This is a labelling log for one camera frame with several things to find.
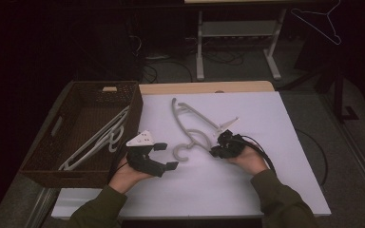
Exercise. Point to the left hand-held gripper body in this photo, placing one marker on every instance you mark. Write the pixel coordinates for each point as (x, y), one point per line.
(144, 161)

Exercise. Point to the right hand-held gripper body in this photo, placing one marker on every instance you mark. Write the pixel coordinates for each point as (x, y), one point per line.
(231, 147)

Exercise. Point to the grey plastic clothes hanger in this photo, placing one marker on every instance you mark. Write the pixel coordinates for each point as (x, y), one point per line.
(179, 120)
(85, 152)
(115, 149)
(120, 117)

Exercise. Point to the brown wicker basket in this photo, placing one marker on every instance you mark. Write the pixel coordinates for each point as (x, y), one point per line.
(44, 164)

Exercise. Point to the person's right hand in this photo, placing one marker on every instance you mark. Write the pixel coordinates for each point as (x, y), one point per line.
(250, 161)

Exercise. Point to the person's left hand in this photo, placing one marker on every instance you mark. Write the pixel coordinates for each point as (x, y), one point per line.
(125, 179)

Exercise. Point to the white table mat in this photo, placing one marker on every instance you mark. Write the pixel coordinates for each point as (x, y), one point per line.
(202, 190)

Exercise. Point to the black stand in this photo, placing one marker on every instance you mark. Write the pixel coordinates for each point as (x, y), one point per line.
(337, 95)

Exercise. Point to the metal rail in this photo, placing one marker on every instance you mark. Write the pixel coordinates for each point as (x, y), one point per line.
(42, 207)
(364, 164)

